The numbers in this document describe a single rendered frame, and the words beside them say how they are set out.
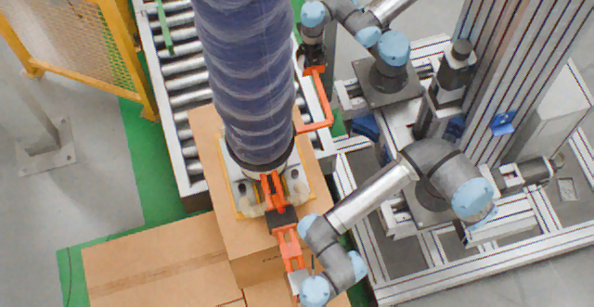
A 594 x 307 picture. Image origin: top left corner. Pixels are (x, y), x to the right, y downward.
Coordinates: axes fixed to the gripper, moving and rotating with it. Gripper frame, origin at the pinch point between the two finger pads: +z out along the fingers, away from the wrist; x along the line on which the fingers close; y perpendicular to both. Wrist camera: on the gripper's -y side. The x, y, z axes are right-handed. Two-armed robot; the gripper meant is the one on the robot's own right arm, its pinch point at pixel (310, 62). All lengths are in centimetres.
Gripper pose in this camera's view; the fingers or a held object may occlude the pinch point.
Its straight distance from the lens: 247.5
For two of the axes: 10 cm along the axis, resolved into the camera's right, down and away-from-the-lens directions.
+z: 0.1, 4.2, 9.1
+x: 9.6, -2.6, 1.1
